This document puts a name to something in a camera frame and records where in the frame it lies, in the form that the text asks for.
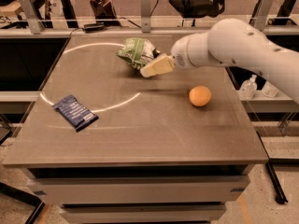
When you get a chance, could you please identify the right metal rail bracket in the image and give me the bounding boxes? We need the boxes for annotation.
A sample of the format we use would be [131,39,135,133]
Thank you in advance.
[250,0,274,32]

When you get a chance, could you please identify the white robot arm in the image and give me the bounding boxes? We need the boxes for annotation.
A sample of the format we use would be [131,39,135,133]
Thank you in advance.
[140,19,299,103]

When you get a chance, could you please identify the blue rxbar blueberry bar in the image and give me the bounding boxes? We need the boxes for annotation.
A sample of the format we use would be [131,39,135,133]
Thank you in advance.
[52,95,98,133]

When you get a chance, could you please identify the orange fruit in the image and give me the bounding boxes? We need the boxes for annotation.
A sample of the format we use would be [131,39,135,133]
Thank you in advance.
[189,86,211,106]

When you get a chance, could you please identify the black power adapter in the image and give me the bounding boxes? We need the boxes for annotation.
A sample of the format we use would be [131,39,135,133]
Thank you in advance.
[83,22,105,33]

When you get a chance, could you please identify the upper table drawer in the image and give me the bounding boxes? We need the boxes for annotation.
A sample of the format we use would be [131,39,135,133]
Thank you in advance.
[28,175,249,204]

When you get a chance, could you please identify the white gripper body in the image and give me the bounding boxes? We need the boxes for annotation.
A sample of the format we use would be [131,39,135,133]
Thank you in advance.
[170,35,195,69]

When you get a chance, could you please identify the table drawer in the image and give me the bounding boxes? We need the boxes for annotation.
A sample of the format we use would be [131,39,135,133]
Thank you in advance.
[28,175,249,204]
[60,204,226,224]

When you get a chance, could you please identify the clear sanitizer bottle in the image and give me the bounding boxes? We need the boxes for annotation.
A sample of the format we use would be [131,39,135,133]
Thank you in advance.
[239,75,257,100]

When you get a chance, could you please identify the left metal rail bracket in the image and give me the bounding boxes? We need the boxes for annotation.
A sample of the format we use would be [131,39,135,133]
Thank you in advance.
[19,0,44,35]

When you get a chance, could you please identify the lower table drawer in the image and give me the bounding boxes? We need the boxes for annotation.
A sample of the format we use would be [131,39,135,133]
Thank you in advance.
[60,204,226,224]

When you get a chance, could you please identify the green jalapeno chip bag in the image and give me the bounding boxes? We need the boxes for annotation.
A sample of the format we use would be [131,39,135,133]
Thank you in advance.
[116,37,160,70]

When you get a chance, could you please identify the black office chair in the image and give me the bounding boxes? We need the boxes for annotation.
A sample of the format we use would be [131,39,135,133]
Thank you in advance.
[168,0,225,19]

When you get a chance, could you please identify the middle metal rail bracket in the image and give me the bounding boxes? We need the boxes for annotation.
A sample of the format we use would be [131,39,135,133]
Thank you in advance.
[140,0,150,33]

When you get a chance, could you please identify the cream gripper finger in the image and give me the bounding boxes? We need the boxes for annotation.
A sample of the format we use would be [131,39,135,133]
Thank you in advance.
[140,54,175,77]

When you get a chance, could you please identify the metal rail bracket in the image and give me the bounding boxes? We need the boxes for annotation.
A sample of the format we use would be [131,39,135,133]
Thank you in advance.
[140,0,150,33]
[19,0,44,35]
[250,0,274,32]

